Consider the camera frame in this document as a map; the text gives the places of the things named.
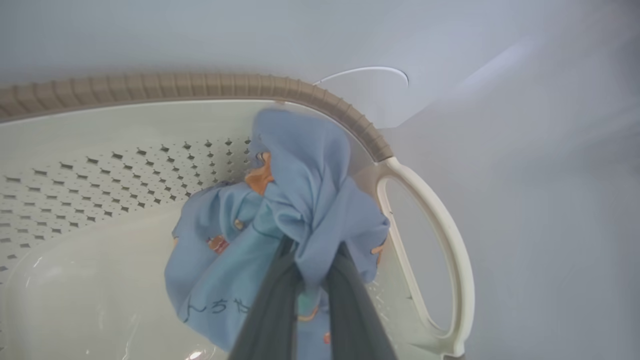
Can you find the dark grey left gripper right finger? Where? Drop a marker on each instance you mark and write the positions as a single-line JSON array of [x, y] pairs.
[[352, 315]]

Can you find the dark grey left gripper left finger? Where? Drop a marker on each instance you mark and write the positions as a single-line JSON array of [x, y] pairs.
[[272, 310]]

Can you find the blue cartoon-print garment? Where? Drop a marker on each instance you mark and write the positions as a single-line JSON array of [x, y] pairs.
[[310, 200]]

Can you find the cream perforated basket brown rim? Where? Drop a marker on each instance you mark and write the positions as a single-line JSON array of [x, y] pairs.
[[100, 225]]

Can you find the white front-load washing machine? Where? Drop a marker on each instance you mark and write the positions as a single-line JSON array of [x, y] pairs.
[[200, 35]]

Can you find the round white filter cover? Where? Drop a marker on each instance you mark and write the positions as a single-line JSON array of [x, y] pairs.
[[370, 95]]

